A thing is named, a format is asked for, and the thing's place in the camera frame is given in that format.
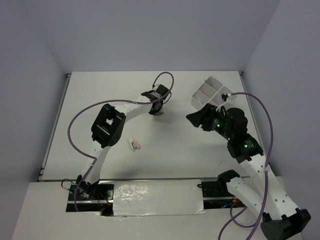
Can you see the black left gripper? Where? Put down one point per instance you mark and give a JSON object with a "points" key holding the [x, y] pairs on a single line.
{"points": [[159, 110]]}

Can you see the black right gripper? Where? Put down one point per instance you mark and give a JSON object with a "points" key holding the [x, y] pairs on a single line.
{"points": [[204, 116]]}

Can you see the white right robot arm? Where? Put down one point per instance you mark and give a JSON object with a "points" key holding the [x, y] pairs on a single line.
{"points": [[278, 216]]}

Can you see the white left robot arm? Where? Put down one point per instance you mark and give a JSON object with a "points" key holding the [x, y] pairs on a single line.
{"points": [[107, 130]]}

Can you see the clear compartment organizer box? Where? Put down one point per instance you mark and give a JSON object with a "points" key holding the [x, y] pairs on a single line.
{"points": [[210, 91]]}

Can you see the silver foil panel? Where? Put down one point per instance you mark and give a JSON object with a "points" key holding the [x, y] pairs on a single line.
{"points": [[157, 198]]}

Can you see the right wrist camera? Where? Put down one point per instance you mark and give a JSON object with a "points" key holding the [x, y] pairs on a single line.
{"points": [[227, 98]]}

